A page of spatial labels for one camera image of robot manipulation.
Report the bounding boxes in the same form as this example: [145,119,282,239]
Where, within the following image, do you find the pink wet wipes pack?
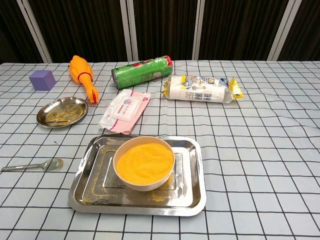
[99,88,152,135]

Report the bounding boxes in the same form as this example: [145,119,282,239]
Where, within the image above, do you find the metal spoon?
[1,158,64,173]

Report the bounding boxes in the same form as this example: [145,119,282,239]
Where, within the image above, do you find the white and yellow snack package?
[160,74,244,105]

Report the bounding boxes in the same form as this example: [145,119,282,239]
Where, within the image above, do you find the round steel plate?
[36,97,89,129]

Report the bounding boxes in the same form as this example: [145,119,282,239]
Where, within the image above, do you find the black folding screen white frames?
[0,0,320,64]

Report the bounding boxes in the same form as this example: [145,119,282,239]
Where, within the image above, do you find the checked light blue tablecloth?
[0,59,320,240]

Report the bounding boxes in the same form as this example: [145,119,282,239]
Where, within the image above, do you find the orange rubber chicken toy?
[68,55,101,105]

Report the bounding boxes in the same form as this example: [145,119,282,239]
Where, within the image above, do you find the purple foam cube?
[28,70,57,92]

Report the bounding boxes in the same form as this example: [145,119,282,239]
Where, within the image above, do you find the green chips can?
[111,55,174,90]

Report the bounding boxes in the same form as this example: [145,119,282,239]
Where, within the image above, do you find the rectangular steel tray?
[67,134,207,217]

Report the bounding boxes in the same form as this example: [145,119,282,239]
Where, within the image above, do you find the white bowl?
[113,136,175,192]

